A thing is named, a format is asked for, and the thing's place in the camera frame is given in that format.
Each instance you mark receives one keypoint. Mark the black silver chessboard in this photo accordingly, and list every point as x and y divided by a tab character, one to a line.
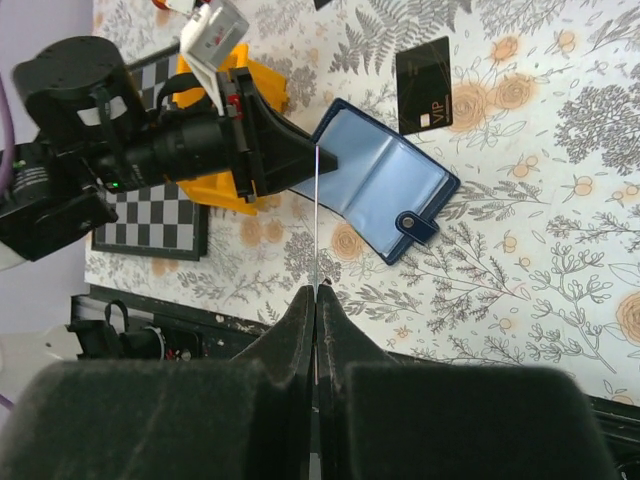
159	221

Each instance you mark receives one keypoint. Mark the black VIP card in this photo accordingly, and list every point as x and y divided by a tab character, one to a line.
424	87

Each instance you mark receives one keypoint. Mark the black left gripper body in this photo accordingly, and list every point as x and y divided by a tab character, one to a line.
96	134

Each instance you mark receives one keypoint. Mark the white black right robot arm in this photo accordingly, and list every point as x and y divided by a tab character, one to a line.
30	360

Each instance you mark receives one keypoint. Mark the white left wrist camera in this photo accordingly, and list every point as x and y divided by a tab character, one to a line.
208	38

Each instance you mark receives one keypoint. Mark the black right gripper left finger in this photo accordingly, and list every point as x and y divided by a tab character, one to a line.
245	418

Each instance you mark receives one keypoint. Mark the blue leather card holder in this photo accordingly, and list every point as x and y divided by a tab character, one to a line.
385	187

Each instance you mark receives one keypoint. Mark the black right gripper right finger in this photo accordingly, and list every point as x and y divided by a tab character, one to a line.
394	415

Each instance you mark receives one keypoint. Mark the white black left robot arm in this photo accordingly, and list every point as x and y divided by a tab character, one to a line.
32	231

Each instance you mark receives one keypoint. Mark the black credit card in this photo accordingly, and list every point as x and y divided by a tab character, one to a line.
321	3

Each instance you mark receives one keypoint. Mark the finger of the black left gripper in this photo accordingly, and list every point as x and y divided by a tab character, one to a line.
281	154

